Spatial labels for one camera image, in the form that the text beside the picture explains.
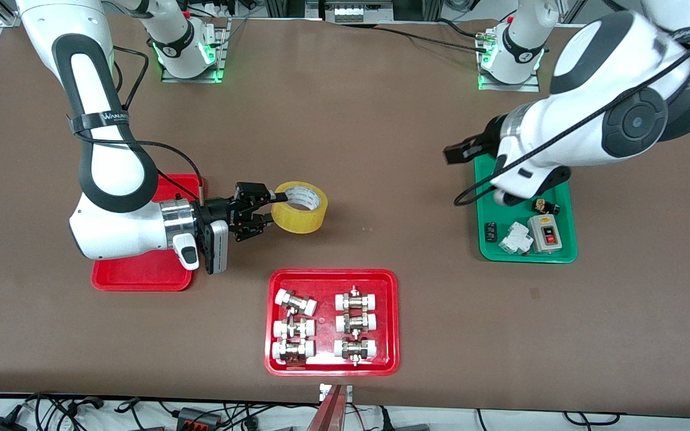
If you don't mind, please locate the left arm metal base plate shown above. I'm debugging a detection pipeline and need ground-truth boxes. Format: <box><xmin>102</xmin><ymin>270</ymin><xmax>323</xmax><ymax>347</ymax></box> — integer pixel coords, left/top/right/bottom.
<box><xmin>478</xmin><ymin>30</ymin><xmax>541</xmax><ymax>92</ymax></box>

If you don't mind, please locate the white capped brass pipe fitting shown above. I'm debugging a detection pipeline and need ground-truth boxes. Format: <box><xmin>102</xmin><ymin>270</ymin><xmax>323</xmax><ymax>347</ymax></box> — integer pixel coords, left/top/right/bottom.
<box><xmin>271</xmin><ymin>339</ymin><xmax>316</xmax><ymax>365</ymax></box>
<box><xmin>272</xmin><ymin>317</ymin><xmax>316</xmax><ymax>340</ymax></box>
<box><xmin>335</xmin><ymin>311</ymin><xmax>378</xmax><ymax>335</ymax></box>
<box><xmin>335</xmin><ymin>286</ymin><xmax>379</xmax><ymax>312</ymax></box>
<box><xmin>333</xmin><ymin>336</ymin><xmax>379</xmax><ymax>366</ymax></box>
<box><xmin>274</xmin><ymin>289</ymin><xmax>318</xmax><ymax>317</ymax></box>

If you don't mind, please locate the black orange connector box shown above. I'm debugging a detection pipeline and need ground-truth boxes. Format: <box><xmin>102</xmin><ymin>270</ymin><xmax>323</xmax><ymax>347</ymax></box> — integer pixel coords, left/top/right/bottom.
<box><xmin>176</xmin><ymin>407</ymin><xmax>223</xmax><ymax>430</ymax></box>

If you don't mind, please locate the red plastic tray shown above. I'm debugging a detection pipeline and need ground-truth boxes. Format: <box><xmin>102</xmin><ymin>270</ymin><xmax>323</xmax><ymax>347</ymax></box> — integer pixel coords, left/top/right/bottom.
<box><xmin>91</xmin><ymin>174</ymin><xmax>205</xmax><ymax>292</ymax></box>

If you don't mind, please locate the green plastic tray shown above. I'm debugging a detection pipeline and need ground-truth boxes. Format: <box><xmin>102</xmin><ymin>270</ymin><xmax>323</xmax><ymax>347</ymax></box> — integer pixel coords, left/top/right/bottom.
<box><xmin>474</xmin><ymin>153</ymin><xmax>578</xmax><ymax>264</ymax></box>

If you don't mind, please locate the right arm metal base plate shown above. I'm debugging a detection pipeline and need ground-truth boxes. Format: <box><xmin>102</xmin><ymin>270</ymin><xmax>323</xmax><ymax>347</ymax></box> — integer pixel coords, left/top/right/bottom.
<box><xmin>161</xmin><ymin>17</ymin><xmax>227</xmax><ymax>83</ymax></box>

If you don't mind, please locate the white power strip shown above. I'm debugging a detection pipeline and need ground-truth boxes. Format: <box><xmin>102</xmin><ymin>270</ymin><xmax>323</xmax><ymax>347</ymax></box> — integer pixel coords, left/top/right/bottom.
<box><xmin>333</xmin><ymin>2</ymin><xmax>382</xmax><ymax>23</ymax></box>

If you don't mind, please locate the grey on-off switch box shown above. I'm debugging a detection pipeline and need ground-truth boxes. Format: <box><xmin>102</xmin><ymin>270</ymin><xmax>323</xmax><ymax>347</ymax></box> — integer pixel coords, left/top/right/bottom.
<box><xmin>526</xmin><ymin>214</ymin><xmax>562</xmax><ymax>254</ymax></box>

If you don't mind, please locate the red tray holding pipe fittings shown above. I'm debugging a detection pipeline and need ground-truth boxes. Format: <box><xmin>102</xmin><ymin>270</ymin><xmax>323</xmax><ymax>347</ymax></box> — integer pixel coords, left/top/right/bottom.
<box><xmin>264</xmin><ymin>268</ymin><xmax>401</xmax><ymax>377</ymax></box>

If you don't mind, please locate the black table cable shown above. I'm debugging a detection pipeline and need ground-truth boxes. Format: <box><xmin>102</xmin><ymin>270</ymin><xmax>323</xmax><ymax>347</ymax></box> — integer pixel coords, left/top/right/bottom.
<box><xmin>375</xmin><ymin>25</ymin><xmax>491</xmax><ymax>52</ymax></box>

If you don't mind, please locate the white circuit breaker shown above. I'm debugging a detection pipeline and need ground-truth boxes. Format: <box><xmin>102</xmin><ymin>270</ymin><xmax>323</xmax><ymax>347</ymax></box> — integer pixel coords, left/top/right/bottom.
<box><xmin>498</xmin><ymin>222</ymin><xmax>531</xmax><ymax>257</ymax></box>

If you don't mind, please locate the yellow packing tape roll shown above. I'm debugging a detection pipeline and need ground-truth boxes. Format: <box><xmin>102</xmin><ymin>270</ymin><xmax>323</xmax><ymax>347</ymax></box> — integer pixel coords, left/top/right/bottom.
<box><xmin>271</xmin><ymin>181</ymin><xmax>329</xmax><ymax>234</ymax></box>

